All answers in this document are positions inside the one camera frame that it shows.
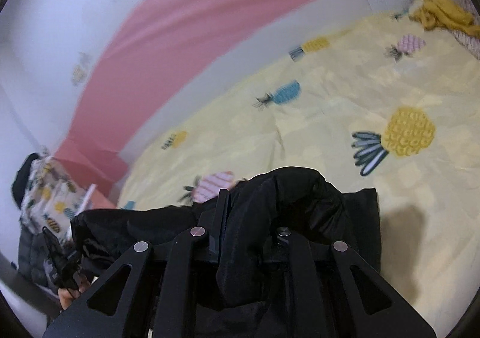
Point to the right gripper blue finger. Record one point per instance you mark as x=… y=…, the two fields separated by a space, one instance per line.
x=218 y=223

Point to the black puffer jacket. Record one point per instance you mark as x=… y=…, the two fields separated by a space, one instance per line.
x=243 y=295

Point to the person left hand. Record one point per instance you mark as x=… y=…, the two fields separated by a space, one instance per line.
x=67 y=295

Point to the dark quilted garment pile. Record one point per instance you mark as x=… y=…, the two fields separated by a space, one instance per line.
x=33 y=253

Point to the pineapple print curtain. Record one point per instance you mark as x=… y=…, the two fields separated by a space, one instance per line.
x=52 y=199

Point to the yellow pineapple bed sheet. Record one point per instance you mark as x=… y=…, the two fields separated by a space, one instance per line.
x=386 y=105

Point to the mustard yellow cloth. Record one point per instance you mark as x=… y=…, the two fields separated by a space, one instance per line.
x=446 y=14

